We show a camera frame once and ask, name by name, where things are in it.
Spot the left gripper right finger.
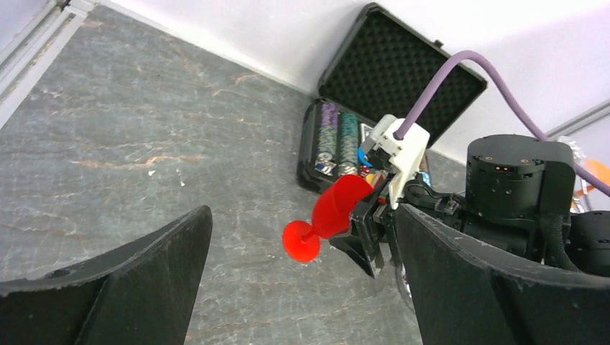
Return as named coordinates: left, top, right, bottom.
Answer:
left=395, top=204, right=609, bottom=344

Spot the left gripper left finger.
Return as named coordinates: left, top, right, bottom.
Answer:
left=1, top=206, right=213, bottom=344

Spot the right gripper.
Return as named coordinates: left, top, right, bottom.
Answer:
left=329, top=190, right=404, bottom=279

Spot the red wine glass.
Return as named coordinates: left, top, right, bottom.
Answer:
left=282, top=175, right=373, bottom=262

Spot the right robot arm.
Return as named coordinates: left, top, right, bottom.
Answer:
left=399, top=134, right=609, bottom=277

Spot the orange wine glass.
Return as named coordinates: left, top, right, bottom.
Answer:
left=572, top=158, right=609, bottom=199

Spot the blue poker chip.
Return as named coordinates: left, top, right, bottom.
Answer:
left=357, top=147, right=372, bottom=167

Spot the black poker chip case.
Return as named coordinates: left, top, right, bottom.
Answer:
left=296, top=1, right=488, bottom=194

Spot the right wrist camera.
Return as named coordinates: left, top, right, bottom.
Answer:
left=360, top=114, right=430, bottom=210

